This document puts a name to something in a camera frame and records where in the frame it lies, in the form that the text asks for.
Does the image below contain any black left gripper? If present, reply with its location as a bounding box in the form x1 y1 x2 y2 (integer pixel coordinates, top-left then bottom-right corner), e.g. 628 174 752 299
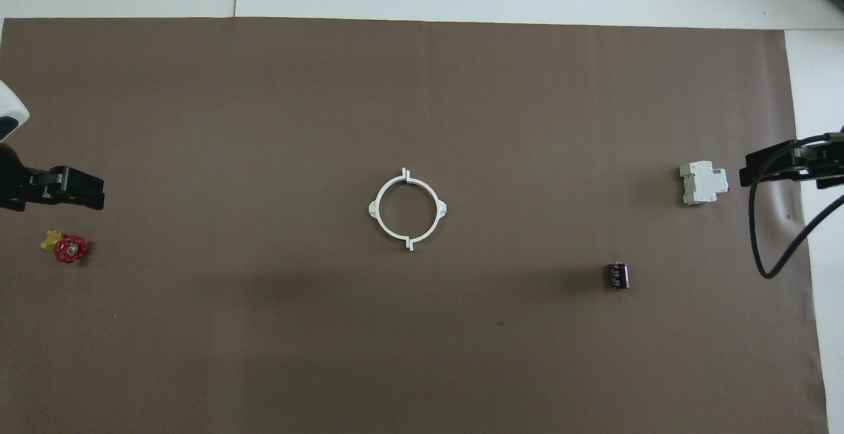
0 144 107 212

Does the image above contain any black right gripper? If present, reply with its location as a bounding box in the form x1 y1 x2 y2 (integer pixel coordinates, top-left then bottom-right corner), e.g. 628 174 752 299
738 135 844 191

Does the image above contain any red handwheel brass valve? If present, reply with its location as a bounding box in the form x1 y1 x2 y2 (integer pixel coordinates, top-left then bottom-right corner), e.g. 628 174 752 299
40 228 90 264

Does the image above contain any white circuit breaker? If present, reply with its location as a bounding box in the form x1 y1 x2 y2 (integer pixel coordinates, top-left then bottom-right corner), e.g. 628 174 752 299
679 160 731 206

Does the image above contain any brown table mat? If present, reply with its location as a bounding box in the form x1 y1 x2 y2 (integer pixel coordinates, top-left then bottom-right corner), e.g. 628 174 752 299
0 17 830 434

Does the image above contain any white half pipe clamp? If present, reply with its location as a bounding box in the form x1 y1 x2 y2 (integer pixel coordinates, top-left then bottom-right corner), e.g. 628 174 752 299
368 168 410 245
405 171 448 252

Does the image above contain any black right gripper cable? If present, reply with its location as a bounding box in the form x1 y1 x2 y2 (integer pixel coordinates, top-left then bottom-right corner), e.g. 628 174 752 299
749 132 844 280

